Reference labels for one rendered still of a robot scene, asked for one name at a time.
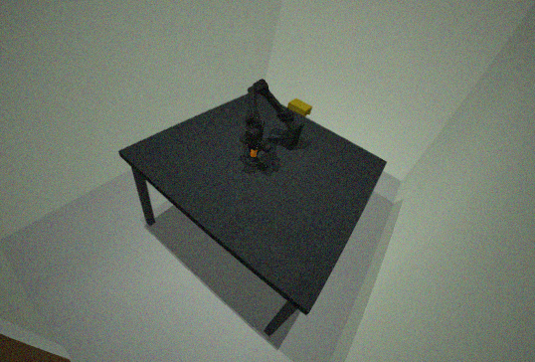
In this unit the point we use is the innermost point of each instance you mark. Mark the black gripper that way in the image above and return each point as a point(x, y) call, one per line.
point(266, 147)

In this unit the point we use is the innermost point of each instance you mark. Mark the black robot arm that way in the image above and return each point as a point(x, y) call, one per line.
point(255, 126)

